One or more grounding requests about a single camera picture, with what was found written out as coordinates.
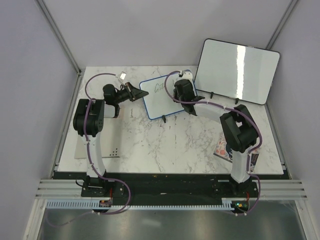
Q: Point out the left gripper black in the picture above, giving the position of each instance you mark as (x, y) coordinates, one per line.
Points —
(134, 93)

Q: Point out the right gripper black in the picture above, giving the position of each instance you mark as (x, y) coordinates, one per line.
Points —
(175, 94)

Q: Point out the small blue-framed whiteboard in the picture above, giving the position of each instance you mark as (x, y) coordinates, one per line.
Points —
(158, 102)

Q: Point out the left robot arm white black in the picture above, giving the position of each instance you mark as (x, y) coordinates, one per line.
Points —
(88, 122)

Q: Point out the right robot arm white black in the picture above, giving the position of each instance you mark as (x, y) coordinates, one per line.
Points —
(238, 126)

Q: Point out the small whiteboard left black foot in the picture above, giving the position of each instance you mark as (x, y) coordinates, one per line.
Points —
(164, 118)

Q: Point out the large black-framed whiteboard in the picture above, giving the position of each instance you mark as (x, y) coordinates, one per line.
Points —
(236, 71)

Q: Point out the white paper sheet with dots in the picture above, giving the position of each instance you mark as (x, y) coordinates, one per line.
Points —
(110, 139)

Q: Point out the colourful Little Women book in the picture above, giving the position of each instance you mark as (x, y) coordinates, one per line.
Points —
(223, 151)

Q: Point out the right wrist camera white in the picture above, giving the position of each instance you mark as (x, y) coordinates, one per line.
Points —
(186, 74)

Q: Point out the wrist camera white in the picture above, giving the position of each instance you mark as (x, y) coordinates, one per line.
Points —
(121, 78)
(186, 74)

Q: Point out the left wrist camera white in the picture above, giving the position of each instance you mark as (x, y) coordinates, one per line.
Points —
(121, 78)

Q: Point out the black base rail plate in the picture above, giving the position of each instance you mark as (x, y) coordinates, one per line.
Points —
(177, 199)

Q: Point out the white slotted cable duct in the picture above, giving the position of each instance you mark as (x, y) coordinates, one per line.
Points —
(111, 204)

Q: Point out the aluminium frame rail front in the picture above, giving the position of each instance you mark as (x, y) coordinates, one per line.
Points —
(222, 189)

